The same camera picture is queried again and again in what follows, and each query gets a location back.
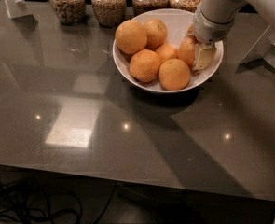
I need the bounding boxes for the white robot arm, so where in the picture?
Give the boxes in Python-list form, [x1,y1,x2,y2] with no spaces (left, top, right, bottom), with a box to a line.
[190,0,275,69]

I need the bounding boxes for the black floor cables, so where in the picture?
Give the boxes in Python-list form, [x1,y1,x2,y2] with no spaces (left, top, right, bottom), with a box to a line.
[0,175,117,224]

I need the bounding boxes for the glass jar far left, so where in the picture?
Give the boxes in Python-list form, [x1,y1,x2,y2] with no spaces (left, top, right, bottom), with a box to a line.
[49,0,86,25]

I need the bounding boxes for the small orange in middle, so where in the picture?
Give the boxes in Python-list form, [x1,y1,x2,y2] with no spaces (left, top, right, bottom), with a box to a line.
[156,43,177,63]

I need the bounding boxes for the large orange back left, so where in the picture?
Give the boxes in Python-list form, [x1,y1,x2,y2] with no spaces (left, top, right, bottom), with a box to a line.
[115,20,147,55]

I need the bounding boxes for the white stand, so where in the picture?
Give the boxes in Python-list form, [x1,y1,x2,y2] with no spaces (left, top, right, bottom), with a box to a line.
[241,26,275,72]
[4,0,32,19]

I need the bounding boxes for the white stand at right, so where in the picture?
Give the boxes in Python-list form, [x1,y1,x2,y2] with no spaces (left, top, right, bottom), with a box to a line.
[241,26,275,72]

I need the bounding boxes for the orange at bowl back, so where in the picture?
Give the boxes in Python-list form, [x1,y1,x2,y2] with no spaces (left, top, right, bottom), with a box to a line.
[144,19,168,49]

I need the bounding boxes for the white stand top left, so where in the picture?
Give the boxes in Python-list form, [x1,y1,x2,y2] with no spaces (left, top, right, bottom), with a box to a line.
[4,0,32,19]

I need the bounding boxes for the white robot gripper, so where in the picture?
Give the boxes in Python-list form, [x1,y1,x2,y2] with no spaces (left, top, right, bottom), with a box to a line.
[186,5,234,70]

